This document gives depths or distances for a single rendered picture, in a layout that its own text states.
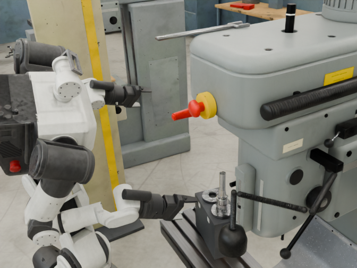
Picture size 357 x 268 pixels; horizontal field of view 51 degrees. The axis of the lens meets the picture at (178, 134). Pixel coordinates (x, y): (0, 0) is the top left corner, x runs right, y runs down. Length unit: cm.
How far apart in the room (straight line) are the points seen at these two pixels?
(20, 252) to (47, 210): 211
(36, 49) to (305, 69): 84
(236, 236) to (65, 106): 61
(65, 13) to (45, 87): 130
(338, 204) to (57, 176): 77
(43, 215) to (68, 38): 151
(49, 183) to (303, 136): 66
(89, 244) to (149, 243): 153
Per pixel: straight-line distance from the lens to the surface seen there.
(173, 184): 358
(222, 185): 145
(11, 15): 979
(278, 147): 86
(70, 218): 126
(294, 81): 79
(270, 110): 73
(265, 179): 99
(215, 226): 149
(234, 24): 96
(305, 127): 89
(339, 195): 114
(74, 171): 103
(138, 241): 304
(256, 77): 74
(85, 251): 152
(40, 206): 114
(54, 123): 110
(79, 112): 114
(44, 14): 243
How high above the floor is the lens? 210
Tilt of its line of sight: 28 degrees down
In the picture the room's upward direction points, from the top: 3 degrees counter-clockwise
